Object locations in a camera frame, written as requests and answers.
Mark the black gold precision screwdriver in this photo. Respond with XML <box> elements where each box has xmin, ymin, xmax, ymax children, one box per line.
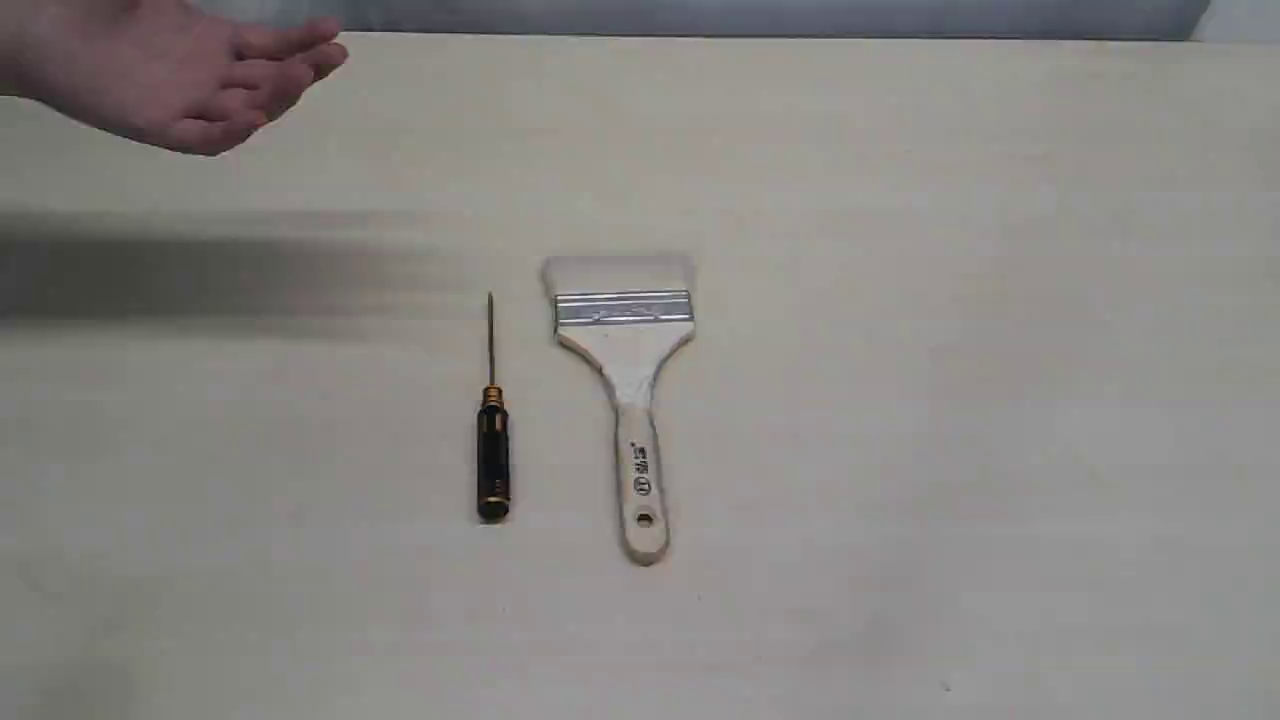
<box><xmin>476</xmin><ymin>292</ymin><xmax>512</xmax><ymax>524</ymax></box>

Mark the bare human hand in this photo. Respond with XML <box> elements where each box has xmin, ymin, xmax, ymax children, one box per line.
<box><xmin>1</xmin><ymin>1</ymin><xmax>349</xmax><ymax>158</ymax></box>

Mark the wooden handled paint brush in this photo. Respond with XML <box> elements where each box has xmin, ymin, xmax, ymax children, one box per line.
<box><xmin>541</xmin><ymin>254</ymin><xmax>695</xmax><ymax>566</ymax></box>

